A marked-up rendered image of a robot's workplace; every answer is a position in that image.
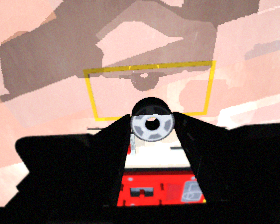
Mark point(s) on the yellow rectangular outline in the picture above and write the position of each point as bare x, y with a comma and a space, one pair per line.
150, 66

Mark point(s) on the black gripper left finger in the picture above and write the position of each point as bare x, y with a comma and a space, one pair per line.
103, 154

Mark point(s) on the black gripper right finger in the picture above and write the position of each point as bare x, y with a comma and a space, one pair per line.
217, 155

